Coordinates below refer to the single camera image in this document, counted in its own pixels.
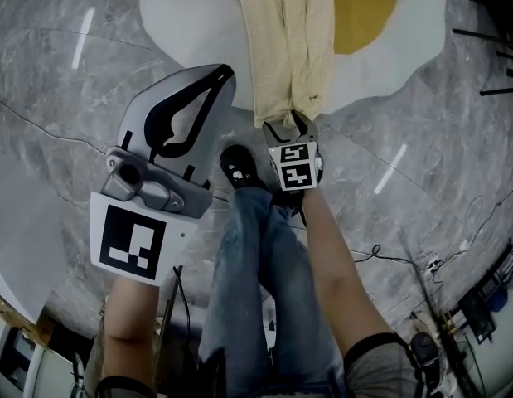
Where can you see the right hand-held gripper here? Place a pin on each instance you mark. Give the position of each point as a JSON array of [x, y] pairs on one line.
[[297, 174]]

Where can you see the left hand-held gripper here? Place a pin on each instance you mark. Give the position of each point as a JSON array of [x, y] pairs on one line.
[[127, 239]]

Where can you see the pale yellow cloth garment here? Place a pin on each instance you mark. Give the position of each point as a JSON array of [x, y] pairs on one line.
[[272, 56]]

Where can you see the person's left forearm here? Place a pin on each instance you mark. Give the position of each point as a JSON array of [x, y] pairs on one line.
[[132, 326]]

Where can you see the person's right forearm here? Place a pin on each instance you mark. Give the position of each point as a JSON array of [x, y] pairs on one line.
[[343, 288]]

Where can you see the person's black left shoe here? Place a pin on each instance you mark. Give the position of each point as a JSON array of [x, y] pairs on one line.
[[239, 160]]

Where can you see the person's black shoe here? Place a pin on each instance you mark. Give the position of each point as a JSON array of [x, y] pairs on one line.
[[287, 203], [239, 160]]

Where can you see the person's black right shoe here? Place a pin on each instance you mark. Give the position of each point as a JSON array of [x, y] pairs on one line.
[[287, 203]]

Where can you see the white egg-shaped pouf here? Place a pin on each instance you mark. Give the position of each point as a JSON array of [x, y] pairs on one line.
[[190, 27]]

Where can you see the person's blue jeans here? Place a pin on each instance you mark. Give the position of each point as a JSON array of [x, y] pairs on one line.
[[239, 284]]

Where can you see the white counter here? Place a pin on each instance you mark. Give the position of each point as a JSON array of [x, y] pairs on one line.
[[20, 243]]

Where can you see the black chair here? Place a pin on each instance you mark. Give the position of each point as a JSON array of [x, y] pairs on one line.
[[500, 90]]

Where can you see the black metal rack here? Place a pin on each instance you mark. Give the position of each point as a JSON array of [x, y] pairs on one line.
[[484, 301]]

